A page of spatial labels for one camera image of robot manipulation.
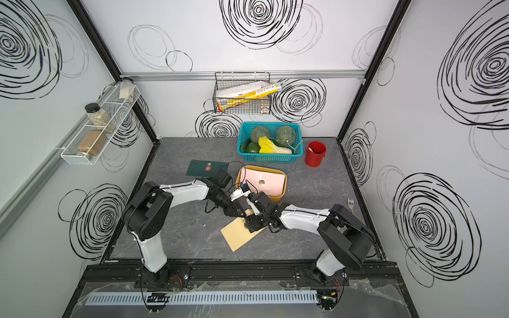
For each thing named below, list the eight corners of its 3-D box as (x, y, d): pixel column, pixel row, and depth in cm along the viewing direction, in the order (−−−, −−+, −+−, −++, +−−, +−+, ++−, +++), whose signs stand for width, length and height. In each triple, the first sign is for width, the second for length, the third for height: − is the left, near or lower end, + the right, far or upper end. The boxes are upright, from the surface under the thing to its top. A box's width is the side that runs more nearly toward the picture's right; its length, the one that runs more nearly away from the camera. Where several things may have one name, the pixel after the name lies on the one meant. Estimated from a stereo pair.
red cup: (305, 167, 109) (309, 154, 101) (302, 153, 116) (306, 140, 108) (322, 167, 109) (328, 154, 101) (319, 153, 116) (323, 140, 108)
